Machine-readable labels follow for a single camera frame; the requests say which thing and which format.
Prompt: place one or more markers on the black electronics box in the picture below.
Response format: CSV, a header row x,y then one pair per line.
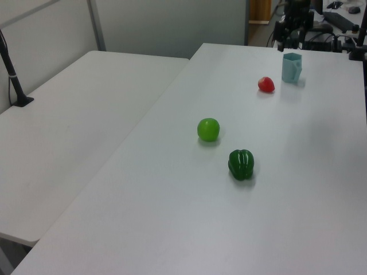
x,y
319,43

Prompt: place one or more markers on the dark green toy bell pepper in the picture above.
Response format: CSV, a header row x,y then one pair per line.
x,y
241,165

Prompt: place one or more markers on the green toy apple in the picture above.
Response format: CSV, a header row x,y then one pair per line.
x,y
208,129

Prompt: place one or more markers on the orange wooden cabinet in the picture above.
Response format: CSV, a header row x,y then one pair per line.
x,y
259,10

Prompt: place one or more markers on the light blue hexagonal mug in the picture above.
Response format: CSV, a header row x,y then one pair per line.
x,y
288,70

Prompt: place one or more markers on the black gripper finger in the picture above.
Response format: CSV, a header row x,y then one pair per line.
x,y
280,34
301,38

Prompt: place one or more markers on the black computer keyboard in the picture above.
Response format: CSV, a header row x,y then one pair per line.
x,y
338,20

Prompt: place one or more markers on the grey partition frame post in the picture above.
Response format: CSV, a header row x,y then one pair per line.
x,y
96,25

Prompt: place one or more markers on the white box with black knob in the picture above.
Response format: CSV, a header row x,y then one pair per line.
x,y
354,31

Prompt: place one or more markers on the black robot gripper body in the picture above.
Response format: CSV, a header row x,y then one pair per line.
x,y
298,14

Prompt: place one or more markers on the black camera stand pole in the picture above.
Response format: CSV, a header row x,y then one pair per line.
x,y
13,77

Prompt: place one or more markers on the red toy strawberry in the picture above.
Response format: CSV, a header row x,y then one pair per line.
x,y
266,84

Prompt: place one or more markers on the black clamp stand with pole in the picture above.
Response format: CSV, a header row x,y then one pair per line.
x,y
359,43

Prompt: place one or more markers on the grey computer mouse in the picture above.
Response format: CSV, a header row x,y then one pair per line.
x,y
354,10

